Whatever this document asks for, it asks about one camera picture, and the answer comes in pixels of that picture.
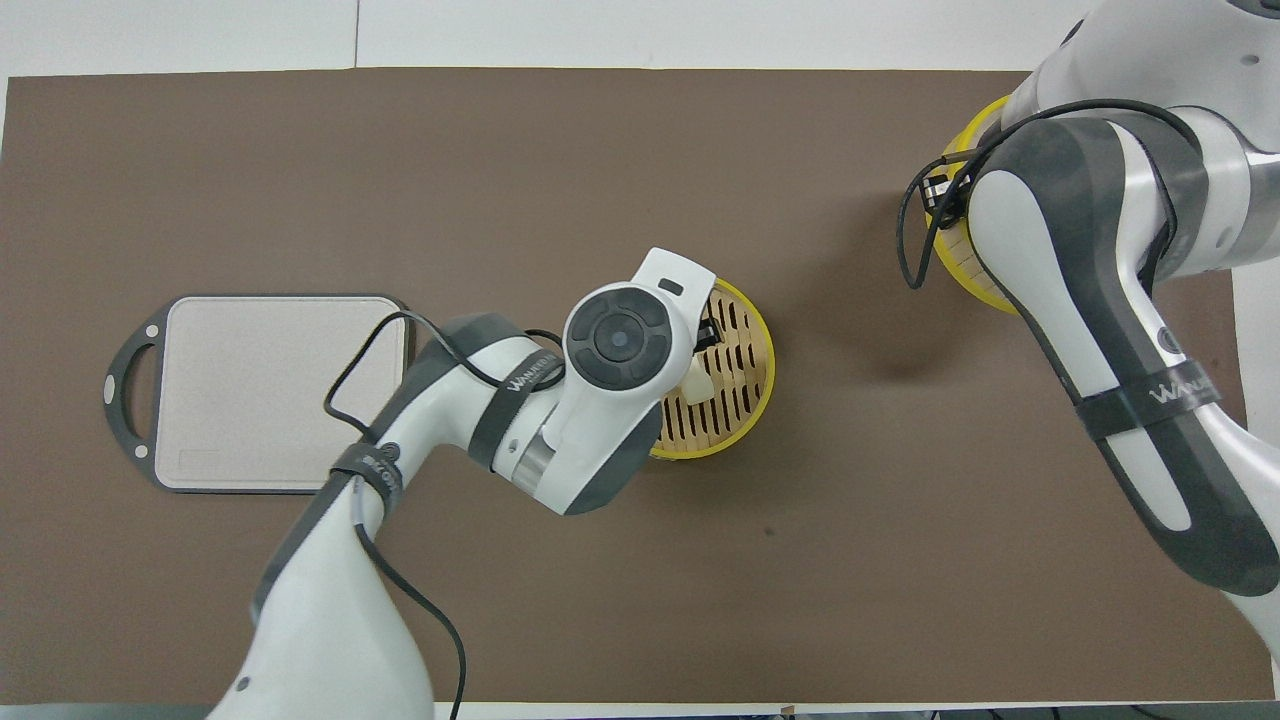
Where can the yellow bamboo steamer tier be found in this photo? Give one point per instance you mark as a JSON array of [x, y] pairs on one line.
[[965, 280], [745, 400]]

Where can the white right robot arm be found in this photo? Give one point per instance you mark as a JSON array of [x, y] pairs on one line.
[[1100, 300]]

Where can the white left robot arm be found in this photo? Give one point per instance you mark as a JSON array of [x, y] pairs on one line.
[[330, 620]]

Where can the white steamed bun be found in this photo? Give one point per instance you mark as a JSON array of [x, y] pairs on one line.
[[698, 385]]

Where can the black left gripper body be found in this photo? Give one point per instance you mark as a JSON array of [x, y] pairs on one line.
[[709, 328]]

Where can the white cutting board grey rim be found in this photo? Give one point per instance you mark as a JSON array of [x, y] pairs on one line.
[[250, 400]]

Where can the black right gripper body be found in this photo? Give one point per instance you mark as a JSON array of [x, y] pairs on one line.
[[940, 192]]

